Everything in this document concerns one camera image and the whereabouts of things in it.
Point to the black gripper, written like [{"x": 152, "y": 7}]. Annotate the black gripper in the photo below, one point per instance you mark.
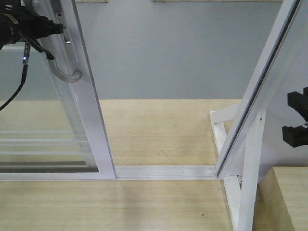
[{"x": 18, "y": 24}]

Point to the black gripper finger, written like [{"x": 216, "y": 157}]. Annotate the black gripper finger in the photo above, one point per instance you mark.
[
  {"x": 299, "y": 102},
  {"x": 297, "y": 136}
]

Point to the grey door handle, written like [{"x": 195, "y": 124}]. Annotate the grey door handle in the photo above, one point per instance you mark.
[{"x": 60, "y": 45}]

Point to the white sliding glass door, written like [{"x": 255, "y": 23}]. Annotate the white sliding glass door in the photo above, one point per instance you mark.
[{"x": 50, "y": 129}]

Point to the light wooden box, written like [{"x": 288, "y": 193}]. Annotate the light wooden box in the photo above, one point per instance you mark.
[{"x": 282, "y": 200}]

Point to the white diagonal support brace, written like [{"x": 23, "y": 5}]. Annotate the white diagonal support brace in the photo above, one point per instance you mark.
[{"x": 241, "y": 190}]

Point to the light wooden base platform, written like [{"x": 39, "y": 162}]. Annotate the light wooden base platform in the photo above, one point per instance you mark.
[{"x": 141, "y": 132}]

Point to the aluminium floor track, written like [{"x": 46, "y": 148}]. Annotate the aluminium floor track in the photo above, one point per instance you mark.
[{"x": 173, "y": 172}]

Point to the white door frame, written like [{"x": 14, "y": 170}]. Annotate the white door frame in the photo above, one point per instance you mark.
[{"x": 258, "y": 87}]

